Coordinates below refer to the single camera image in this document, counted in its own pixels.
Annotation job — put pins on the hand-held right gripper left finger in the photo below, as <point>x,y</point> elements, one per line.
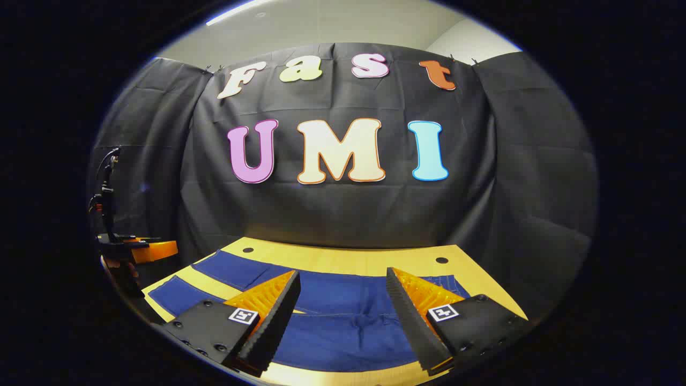
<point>276,327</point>

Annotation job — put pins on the ceiling light strip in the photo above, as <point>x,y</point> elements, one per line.
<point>230,12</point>

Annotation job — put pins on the blue denim jeans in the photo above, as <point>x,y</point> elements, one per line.
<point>343,332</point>

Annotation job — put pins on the black backdrop cloth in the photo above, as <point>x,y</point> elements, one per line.
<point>343,214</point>

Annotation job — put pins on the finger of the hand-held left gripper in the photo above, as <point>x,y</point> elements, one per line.
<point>155,251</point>

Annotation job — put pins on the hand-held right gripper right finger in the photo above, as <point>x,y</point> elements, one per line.
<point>412,327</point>

